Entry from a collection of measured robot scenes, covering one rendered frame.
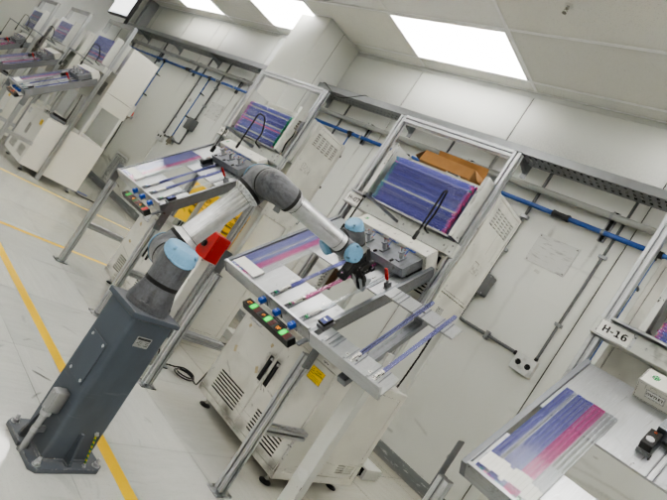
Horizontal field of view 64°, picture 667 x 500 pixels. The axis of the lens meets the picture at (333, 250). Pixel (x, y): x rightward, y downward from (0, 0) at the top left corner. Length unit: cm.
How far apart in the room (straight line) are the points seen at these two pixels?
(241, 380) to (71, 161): 426
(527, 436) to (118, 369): 129
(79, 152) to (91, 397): 485
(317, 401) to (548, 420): 99
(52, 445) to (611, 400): 181
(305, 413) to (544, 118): 305
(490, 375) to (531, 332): 40
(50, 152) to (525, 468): 563
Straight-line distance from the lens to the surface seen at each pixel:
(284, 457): 251
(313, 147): 368
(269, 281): 245
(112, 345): 179
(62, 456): 198
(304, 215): 188
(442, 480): 181
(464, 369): 394
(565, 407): 200
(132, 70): 650
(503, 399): 382
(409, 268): 244
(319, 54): 574
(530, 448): 184
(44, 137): 638
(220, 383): 285
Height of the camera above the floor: 101
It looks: 1 degrees up
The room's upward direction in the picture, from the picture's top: 33 degrees clockwise
